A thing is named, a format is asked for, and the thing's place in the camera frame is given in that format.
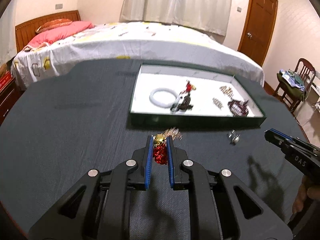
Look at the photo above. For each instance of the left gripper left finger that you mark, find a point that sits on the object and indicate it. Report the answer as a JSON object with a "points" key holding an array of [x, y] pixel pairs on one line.
{"points": [[141, 177]]}

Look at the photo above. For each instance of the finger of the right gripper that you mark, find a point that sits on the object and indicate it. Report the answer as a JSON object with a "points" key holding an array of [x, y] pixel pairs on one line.
{"points": [[283, 141]]}

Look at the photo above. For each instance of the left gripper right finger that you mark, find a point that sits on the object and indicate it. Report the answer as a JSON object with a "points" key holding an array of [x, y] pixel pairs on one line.
{"points": [[178, 179]]}

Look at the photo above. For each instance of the small gold red charm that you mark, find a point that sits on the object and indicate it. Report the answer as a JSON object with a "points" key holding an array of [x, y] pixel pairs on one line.
{"points": [[160, 149]]}

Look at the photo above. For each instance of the dark red bead mala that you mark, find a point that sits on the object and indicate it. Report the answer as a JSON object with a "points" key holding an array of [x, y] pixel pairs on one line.
{"points": [[238, 108]]}

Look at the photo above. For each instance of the white jade bangle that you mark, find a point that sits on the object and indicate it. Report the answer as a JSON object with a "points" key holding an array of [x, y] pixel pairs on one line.
{"points": [[163, 97]]}

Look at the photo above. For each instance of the silver bead earring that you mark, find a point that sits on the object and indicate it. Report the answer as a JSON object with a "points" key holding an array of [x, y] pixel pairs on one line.
{"points": [[217, 103]]}

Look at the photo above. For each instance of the black gourd pendant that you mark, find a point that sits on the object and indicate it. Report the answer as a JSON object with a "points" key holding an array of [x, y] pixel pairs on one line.
{"points": [[183, 106]]}

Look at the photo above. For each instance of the red knot gold charm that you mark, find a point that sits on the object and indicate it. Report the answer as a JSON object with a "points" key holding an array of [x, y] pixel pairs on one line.
{"points": [[188, 88]]}

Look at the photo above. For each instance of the green jewelry tray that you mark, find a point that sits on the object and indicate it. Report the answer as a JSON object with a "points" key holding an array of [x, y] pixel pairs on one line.
{"points": [[209, 83]]}

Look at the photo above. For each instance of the right hand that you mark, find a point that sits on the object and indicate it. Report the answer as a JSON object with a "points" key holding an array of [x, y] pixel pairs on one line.
{"points": [[306, 189]]}

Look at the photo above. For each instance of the clothes pile on chair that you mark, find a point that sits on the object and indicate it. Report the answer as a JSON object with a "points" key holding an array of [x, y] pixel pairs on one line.
{"points": [[290, 81]]}

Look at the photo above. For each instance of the wooden chair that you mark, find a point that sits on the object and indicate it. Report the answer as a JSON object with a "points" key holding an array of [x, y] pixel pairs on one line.
{"points": [[307, 72]]}

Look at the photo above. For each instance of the dark grey table cloth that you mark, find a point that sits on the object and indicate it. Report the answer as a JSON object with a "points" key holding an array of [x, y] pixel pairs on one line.
{"points": [[62, 127]]}

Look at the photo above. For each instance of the brown wooden door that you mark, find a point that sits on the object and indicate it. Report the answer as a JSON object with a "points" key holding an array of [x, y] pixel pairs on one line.
{"points": [[258, 29]]}

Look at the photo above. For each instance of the bed with patterned sheet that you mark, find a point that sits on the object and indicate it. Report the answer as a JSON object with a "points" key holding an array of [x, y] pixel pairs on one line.
{"points": [[132, 40]]}

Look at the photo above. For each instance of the dark wooden nightstand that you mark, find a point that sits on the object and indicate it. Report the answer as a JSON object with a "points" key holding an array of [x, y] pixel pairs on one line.
{"points": [[9, 95]]}

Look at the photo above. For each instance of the white curtain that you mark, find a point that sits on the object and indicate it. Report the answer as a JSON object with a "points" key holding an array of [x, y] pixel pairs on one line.
{"points": [[209, 16]]}

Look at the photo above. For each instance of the pink pillow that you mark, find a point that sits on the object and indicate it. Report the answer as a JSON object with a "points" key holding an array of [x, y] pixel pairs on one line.
{"points": [[47, 38]]}

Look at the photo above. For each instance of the red box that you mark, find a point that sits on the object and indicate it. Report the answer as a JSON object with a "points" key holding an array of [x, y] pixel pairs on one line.
{"points": [[5, 79]]}

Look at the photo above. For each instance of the orange patterned pillow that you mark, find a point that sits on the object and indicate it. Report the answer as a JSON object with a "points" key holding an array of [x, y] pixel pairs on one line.
{"points": [[53, 24]]}

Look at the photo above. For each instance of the wooden headboard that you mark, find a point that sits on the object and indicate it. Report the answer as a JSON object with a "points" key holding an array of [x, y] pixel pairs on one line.
{"points": [[26, 31]]}

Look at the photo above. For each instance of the wall socket plate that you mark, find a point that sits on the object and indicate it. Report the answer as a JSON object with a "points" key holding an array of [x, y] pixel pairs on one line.
{"points": [[58, 6]]}

